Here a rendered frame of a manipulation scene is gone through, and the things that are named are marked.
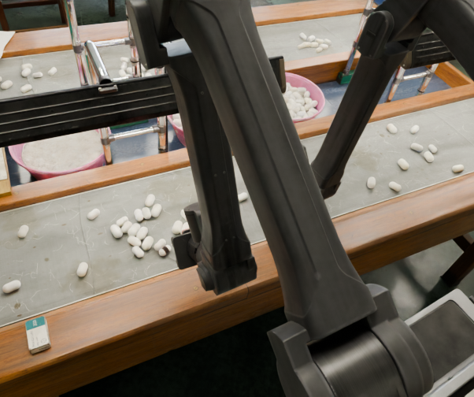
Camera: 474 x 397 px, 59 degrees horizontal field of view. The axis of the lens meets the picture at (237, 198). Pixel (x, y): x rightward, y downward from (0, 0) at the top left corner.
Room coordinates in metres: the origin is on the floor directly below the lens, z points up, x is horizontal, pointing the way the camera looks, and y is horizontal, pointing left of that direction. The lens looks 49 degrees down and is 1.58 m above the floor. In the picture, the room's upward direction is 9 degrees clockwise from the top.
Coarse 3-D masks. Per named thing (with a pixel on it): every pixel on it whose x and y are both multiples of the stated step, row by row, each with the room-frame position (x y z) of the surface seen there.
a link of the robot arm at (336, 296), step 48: (192, 0) 0.33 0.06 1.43; (240, 0) 0.34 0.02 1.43; (192, 48) 0.34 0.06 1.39; (240, 48) 0.31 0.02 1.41; (240, 96) 0.28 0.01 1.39; (240, 144) 0.26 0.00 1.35; (288, 144) 0.26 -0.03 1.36; (288, 192) 0.22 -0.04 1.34; (288, 240) 0.19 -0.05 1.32; (336, 240) 0.20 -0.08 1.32; (288, 288) 0.18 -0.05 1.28; (336, 288) 0.17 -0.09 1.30; (384, 288) 0.19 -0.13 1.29; (288, 336) 0.14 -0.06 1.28; (384, 336) 0.15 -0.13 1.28; (288, 384) 0.12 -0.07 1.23; (432, 384) 0.13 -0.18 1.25
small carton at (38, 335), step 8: (32, 320) 0.31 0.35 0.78; (40, 320) 0.31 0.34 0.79; (32, 328) 0.29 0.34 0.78; (40, 328) 0.29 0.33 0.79; (32, 336) 0.27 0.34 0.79; (40, 336) 0.28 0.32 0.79; (48, 336) 0.28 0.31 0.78; (32, 344) 0.26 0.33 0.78; (40, 344) 0.26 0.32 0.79; (48, 344) 0.27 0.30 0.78; (32, 352) 0.25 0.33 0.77
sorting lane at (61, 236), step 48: (384, 144) 1.06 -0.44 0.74; (432, 144) 1.10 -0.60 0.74; (96, 192) 0.68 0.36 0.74; (144, 192) 0.70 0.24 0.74; (192, 192) 0.73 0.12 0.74; (240, 192) 0.76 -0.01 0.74; (336, 192) 0.82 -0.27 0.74; (384, 192) 0.85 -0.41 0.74; (0, 240) 0.49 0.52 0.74; (48, 240) 0.51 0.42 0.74; (96, 240) 0.53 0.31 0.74; (0, 288) 0.38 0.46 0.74; (48, 288) 0.40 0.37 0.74; (96, 288) 0.41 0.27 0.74
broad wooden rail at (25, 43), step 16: (320, 0) 1.99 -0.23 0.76; (336, 0) 2.02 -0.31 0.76; (352, 0) 2.05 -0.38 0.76; (256, 16) 1.73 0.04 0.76; (272, 16) 1.76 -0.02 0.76; (288, 16) 1.78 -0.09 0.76; (304, 16) 1.81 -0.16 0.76; (320, 16) 1.86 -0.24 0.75; (336, 16) 1.91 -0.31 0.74; (32, 32) 1.33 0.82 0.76; (48, 32) 1.35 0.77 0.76; (64, 32) 1.36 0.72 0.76; (80, 32) 1.38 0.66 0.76; (96, 32) 1.40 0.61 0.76; (112, 32) 1.42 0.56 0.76; (16, 48) 1.22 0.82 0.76; (32, 48) 1.24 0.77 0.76; (48, 48) 1.26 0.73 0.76; (64, 48) 1.29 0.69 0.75
